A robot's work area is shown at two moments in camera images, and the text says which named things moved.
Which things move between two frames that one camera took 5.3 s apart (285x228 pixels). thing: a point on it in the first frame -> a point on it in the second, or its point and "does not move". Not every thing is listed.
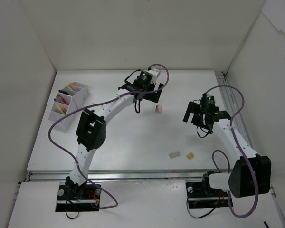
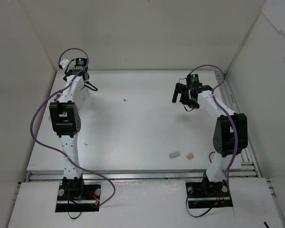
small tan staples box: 190,156 does not move
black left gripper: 155,94 -> 86,76
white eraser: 174,154 does not move
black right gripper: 194,112 -> 185,89
